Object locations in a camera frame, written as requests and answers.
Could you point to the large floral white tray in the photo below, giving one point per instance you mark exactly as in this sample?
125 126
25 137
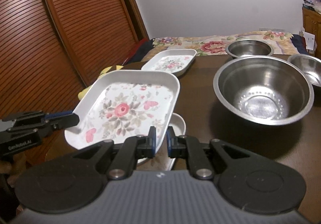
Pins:
124 103

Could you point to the large steel bowl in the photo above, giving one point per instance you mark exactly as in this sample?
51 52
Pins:
264 90

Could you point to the right small steel bowl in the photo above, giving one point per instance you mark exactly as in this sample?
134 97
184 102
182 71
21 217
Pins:
309 65

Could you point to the far floral white tray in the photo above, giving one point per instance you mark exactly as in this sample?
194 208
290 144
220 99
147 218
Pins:
175 61

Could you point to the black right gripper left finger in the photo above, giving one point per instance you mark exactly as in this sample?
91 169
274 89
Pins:
118 161

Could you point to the wooden sideboard cabinet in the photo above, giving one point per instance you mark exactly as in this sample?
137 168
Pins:
311 24

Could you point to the far steel bowl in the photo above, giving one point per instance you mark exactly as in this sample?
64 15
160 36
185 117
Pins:
248 47

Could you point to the brown louvered wardrobe door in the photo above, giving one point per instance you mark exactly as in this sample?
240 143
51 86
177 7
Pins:
52 49

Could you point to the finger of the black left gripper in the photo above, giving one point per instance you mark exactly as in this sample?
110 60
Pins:
58 114
60 123

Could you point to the small floral white tray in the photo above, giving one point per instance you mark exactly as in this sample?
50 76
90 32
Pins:
161 161

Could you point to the floral bed cover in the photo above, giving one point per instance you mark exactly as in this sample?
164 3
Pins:
283 43

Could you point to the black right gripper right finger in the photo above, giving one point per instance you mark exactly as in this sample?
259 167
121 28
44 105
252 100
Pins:
204 161

